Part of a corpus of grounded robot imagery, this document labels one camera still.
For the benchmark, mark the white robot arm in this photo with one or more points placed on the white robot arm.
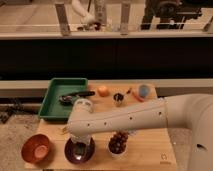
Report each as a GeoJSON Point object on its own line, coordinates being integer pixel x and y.
{"type": "Point", "coordinates": [190, 111]}

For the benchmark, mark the purple bowl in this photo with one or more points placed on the purple bowl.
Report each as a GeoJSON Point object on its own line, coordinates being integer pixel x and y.
{"type": "Point", "coordinates": [78, 153]}

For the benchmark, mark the orange-red bowl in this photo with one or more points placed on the orange-red bowl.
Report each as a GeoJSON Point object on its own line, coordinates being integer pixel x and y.
{"type": "Point", "coordinates": [35, 149]}

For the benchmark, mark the orange fruit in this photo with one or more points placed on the orange fruit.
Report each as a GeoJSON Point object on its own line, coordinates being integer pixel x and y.
{"type": "Point", "coordinates": [103, 91]}

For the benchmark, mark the small dark-filled cup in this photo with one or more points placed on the small dark-filled cup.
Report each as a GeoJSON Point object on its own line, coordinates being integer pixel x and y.
{"type": "Point", "coordinates": [118, 99]}

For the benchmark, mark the orange carrot toy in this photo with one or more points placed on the orange carrot toy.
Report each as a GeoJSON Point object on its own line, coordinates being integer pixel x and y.
{"type": "Point", "coordinates": [137, 97]}

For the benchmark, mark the blue cup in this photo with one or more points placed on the blue cup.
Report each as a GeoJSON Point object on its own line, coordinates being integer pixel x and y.
{"type": "Point", "coordinates": [143, 90]}

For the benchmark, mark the white cup of grapes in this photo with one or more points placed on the white cup of grapes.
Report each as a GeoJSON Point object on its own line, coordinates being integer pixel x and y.
{"type": "Point", "coordinates": [117, 144]}

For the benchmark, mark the green plastic tray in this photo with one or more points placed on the green plastic tray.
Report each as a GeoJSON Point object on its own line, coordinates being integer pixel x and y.
{"type": "Point", "coordinates": [51, 108]}

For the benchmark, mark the yellow banana-shaped toy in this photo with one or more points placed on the yellow banana-shaped toy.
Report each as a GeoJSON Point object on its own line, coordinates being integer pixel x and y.
{"type": "Point", "coordinates": [64, 130]}

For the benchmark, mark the wooden cutting board table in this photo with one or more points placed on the wooden cutting board table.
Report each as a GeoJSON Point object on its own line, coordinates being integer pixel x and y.
{"type": "Point", "coordinates": [147, 150]}

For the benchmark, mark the black-handled ladle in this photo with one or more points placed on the black-handled ladle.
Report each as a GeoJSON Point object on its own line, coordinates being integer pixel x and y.
{"type": "Point", "coordinates": [68, 99]}

